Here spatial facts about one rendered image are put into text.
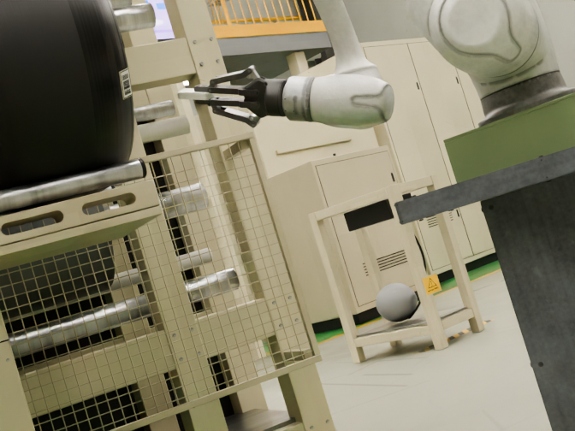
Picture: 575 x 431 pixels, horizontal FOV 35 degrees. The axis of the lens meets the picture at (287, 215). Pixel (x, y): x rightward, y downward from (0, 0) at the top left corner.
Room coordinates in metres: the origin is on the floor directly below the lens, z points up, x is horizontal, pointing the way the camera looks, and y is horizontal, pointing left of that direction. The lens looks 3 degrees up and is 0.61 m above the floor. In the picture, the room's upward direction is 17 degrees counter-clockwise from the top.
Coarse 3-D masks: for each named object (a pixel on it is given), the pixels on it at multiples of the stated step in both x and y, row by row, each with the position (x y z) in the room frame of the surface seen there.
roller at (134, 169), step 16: (64, 176) 1.93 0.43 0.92; (80, 176) 1.94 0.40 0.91; (96, 176) 1.95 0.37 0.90; (112, 176) 1.96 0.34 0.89; (128, 176) 1.98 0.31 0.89; (144, 176) 2.01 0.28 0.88; (0, 192) 1.87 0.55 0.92; (16, 192) 1.87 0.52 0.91; (32, 192) 1.89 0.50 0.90; (48, 192) 1.90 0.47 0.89; (64, 192) 1.92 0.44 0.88; (80, 192) 1.95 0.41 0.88; (0, 208) 1.86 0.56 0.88; (16, 208) 1.89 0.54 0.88
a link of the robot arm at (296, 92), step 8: (288, 80) 1.79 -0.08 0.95; (296, 80) 1.78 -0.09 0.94; (304, 80) 1.78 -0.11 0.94; (312, 80) 1.78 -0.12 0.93; (288, 88) 1.78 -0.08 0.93; (296, 88) 1.77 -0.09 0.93; (304, 88) 1.77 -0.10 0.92; (288, 96) 1.77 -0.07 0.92; (296, 96) 1.77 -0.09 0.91; (304, 96) 1.76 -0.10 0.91; (288, 104) 1.78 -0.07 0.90; (296, 104) 1.77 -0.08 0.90; (304, 104) 1.77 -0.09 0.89; (288, 112) 1.79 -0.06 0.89; (296, 112) 1.78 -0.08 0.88; (304, 112) 1.78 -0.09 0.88; (296, 120) 1.81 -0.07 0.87; (304, 120) 1.80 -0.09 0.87
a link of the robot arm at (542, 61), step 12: (540, 12) 1.66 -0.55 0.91; (540, 24) 1.60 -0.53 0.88; (540, 36) 1.59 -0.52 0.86; (540, 48) 1.60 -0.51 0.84; (552, 48) 1.66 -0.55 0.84; (528, 60) 1.59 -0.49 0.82; (540, 60) 1.62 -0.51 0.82; (552, 60) 1.65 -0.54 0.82; (516, 72) 1.61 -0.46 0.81; (528, 72) 1.62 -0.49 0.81; (540, 72) 1.63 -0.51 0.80; (552, 72) 1.64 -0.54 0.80; (480, 84) 1.68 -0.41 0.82; (492, 84) 1.65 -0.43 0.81; (504, 84) 1.64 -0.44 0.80; (516, 84) 1.64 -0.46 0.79; (480, 96) 1.70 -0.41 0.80
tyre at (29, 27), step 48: (0, 0) 1.78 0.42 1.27; (48, 0) 1.82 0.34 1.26; (96, 0) 1.87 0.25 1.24; (0, 48) 1.77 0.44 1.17; (48, 48) 1.80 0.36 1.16; (96, 48) 1.85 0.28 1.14; (0, 96) 1.79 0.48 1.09; (48, 96) 1.81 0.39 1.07; (96, 96) 1.86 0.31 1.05; (0, 144) 1.84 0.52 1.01; (48, 144) 1.86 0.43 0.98; (96, 144) 1.92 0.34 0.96; (96, 192) 2.12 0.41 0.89
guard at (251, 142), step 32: (128, 160) 2.48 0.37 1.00; (160, 160) 2.53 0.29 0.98; (192, 160) 2.57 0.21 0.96; (256, 160) 2.64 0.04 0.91; (160, 192) 2.52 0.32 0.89; (192, 192) 2.55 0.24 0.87; (224, 192) 2.60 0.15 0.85; (32, 224) 2.36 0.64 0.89; (64, 256) 2.38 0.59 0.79; (288, 256) 2.65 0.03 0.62; (0, 288) 2.31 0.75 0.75; (160, 288) 2.48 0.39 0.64; (96, 320) 2.40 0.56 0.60; (32, 352) 2.32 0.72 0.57; (128, 352) 2.42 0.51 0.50; (256, 384) 2.56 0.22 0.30; (96, 416) 2.37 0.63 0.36; (128, 416) 2.41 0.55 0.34; (160, 416) 2.43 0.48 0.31
